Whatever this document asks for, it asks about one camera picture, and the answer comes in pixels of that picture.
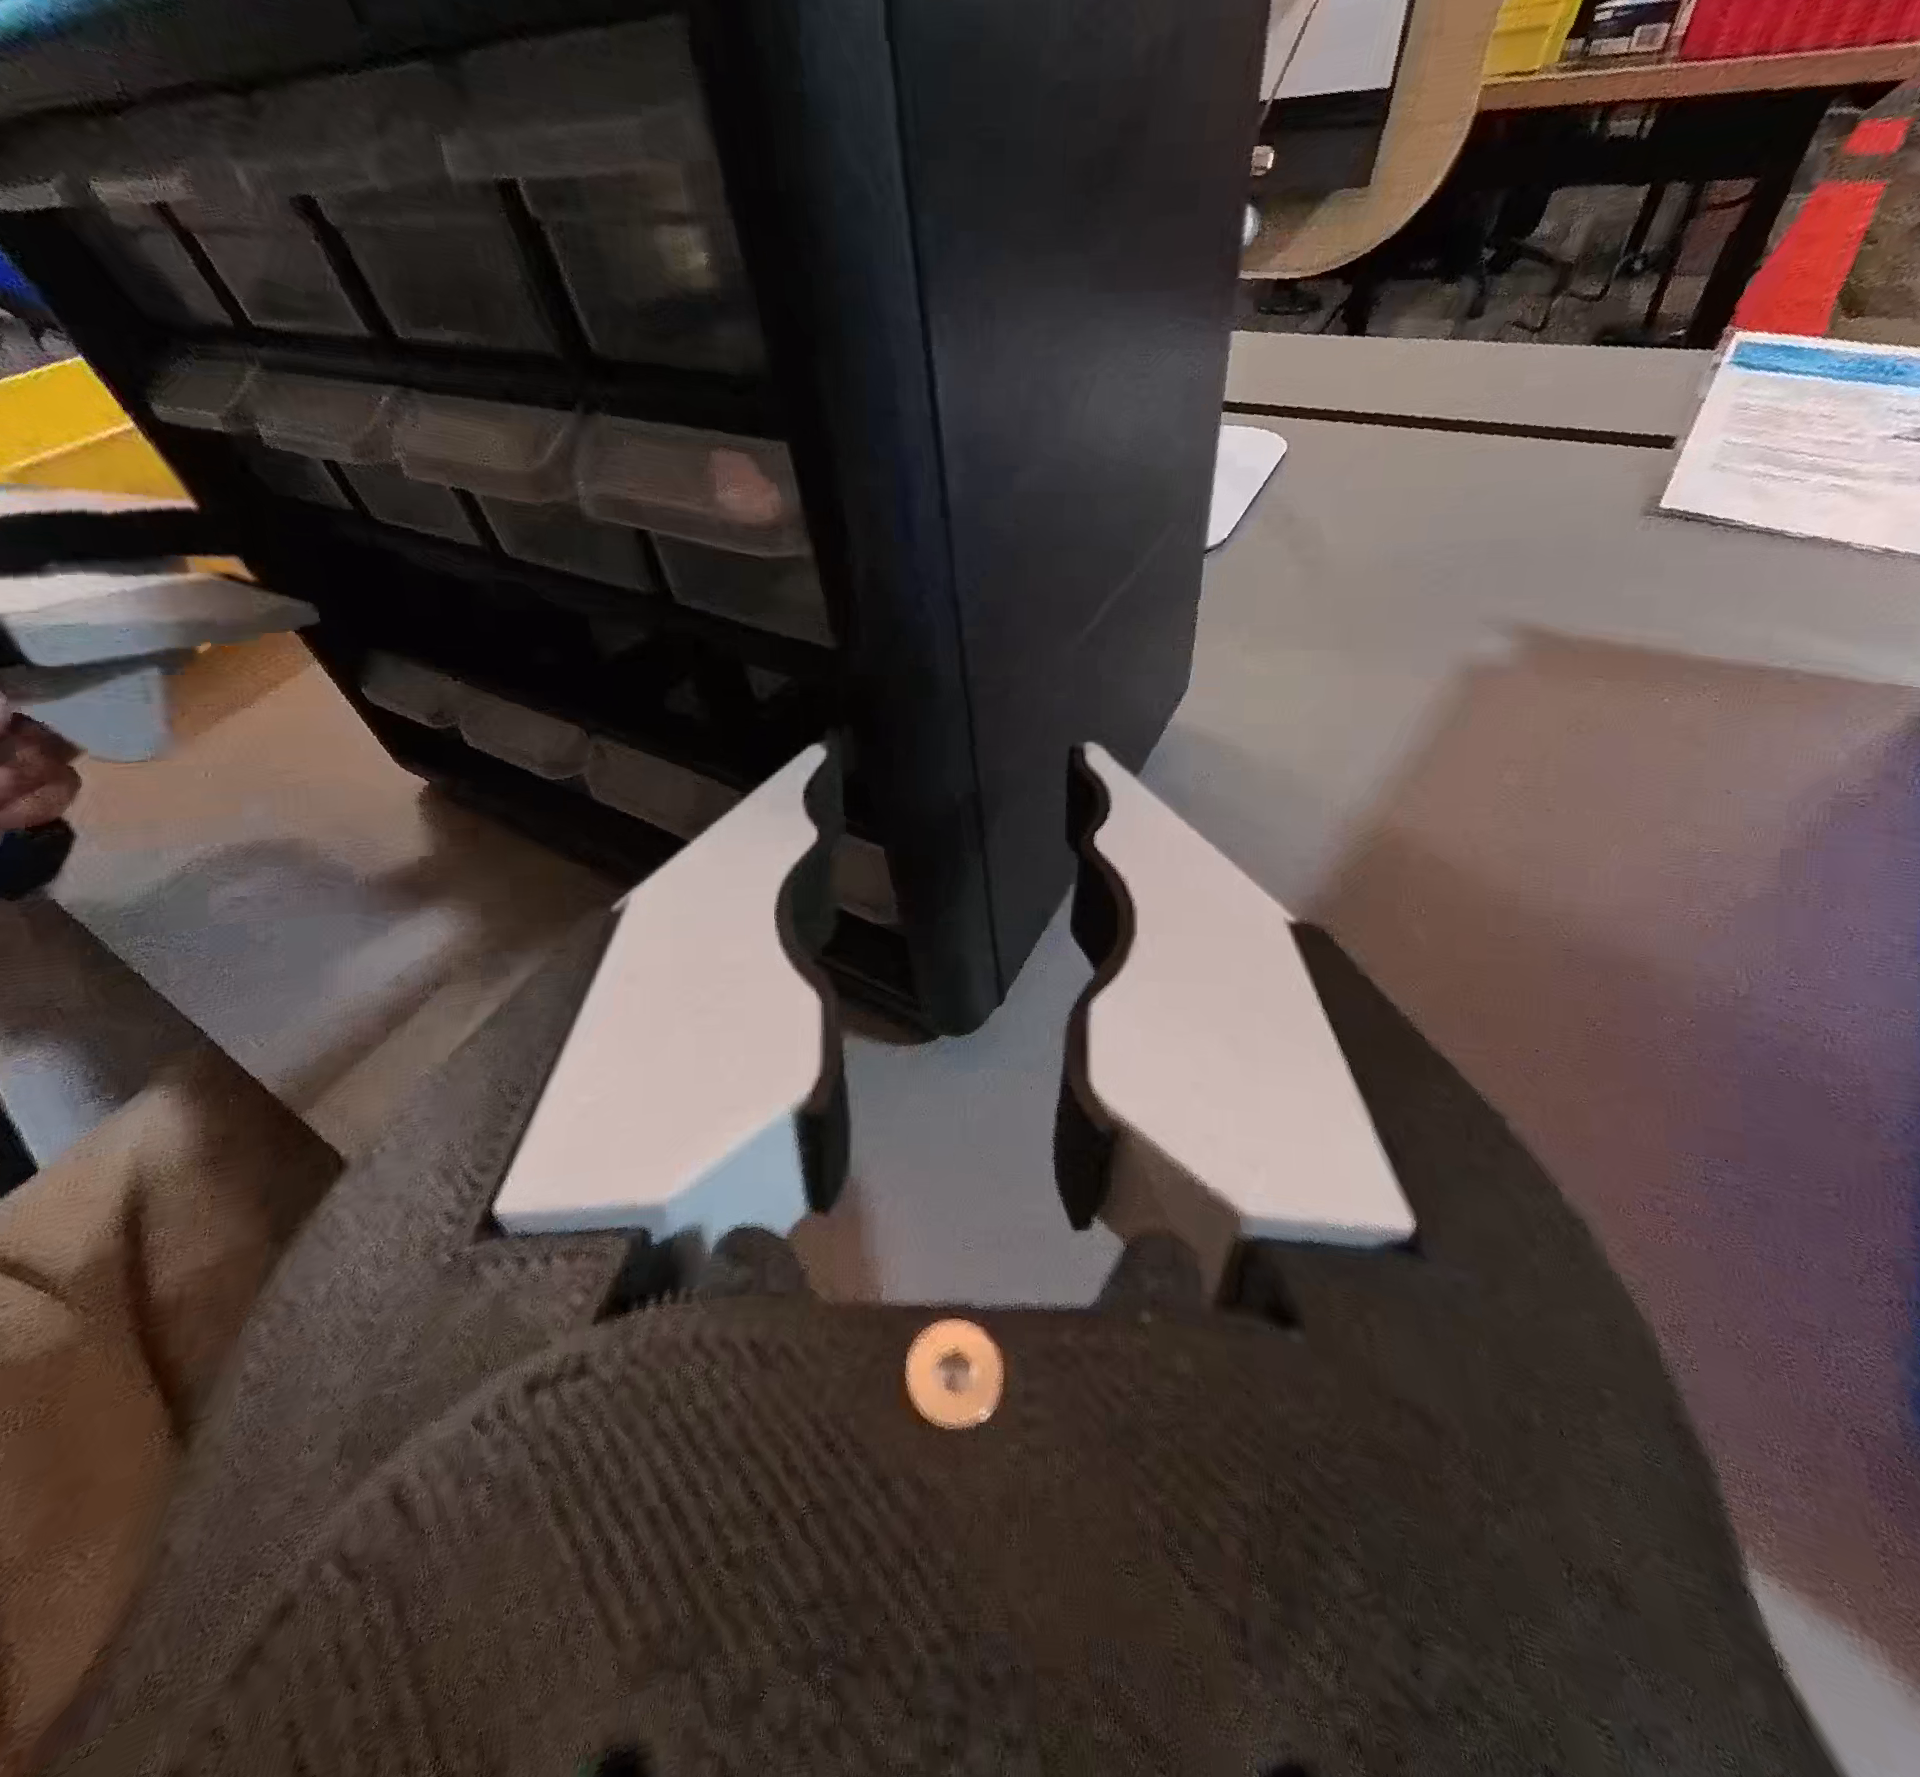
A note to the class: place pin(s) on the white laminated paper sheet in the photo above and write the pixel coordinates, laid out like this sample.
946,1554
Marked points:
1816,443

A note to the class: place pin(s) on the set of clear cabinet drawers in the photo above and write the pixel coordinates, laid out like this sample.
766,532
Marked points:
450,262

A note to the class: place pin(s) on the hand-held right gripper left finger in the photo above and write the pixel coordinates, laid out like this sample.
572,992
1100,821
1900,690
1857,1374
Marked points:
659,1057

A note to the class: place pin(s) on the wooden table with black legs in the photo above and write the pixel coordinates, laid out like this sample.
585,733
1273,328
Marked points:
1651,83

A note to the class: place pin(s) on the large yellow plastic bin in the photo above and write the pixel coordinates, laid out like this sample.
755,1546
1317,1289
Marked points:
73,434

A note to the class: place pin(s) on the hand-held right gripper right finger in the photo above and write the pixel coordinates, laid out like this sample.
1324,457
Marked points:
1244,1057

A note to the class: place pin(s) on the white instruction sign board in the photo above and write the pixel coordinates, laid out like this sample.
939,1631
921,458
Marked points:
1379,38

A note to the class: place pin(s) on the grey desk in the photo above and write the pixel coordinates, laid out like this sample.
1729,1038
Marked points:
1424,578

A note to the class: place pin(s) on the black drawer organizer cabinet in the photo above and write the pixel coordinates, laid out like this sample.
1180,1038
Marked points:
1051,308

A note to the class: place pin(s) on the small yellow bin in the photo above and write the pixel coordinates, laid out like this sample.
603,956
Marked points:
1537,29

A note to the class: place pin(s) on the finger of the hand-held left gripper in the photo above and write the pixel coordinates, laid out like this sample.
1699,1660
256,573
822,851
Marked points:
90,539
104,638

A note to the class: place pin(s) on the curved wooden panel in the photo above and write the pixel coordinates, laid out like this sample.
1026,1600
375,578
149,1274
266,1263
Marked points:
1448,112

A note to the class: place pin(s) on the person's left hand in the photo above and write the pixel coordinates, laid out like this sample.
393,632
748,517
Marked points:
28,781

